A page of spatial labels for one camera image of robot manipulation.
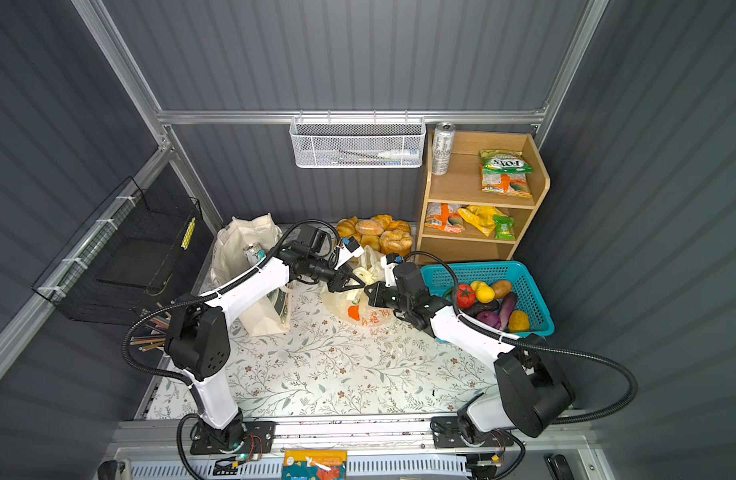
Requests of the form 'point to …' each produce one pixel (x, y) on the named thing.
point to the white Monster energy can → (254, 253)
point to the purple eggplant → (508, 306)
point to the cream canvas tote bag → (229, 264)
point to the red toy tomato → (466, 296)
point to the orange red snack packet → (444, 217)
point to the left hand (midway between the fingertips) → (362, 282)
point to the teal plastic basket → (440, 279)
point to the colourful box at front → (314, 464)
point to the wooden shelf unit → (462, 185)
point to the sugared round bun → (369, 227)
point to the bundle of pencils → (153, 335)
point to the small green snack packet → (504, 227)
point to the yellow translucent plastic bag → (353, 304)
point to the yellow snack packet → (481, 216)
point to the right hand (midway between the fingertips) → (367, 291)
